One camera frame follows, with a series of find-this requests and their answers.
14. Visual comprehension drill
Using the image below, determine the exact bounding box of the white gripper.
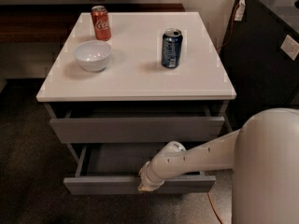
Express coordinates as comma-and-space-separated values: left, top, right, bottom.
138, 141, 186, 192

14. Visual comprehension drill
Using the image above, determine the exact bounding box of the grey drawer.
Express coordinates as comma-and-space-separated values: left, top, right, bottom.
50, 113, 224, 144
64, 143, 216, 195

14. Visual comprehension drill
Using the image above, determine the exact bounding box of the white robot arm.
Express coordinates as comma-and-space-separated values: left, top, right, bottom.
138, 108, 299, 224

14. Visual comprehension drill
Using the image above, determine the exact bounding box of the grey drawer cabinet white top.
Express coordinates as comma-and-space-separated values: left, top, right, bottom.
36, 11, 237, 195

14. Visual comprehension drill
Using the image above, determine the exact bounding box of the grey top drawer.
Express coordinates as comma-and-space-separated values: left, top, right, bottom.
50, 113, 224, 144

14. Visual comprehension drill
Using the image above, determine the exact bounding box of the blue soda can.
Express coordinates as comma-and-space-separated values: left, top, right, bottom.
162, 28, 183, 69

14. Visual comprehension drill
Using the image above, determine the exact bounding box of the black cabinet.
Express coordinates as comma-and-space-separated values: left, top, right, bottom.
221, 0, 299, 128

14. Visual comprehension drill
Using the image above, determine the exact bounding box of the white bowl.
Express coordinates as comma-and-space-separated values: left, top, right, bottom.
73, 40, 112, 72

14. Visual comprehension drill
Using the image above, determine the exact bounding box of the red Coca-Cola can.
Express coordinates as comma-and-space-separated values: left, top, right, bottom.
91, 6, 111, 41

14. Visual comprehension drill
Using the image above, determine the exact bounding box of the white paper tag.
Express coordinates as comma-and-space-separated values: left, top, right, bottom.
235, 0, 246, 21

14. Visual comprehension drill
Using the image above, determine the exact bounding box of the orange cable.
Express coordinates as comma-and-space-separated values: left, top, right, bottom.
206, 192, 224, 224

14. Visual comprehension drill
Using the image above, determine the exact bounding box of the white wall outlet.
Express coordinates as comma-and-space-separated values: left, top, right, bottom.
280, 35, 299, 61

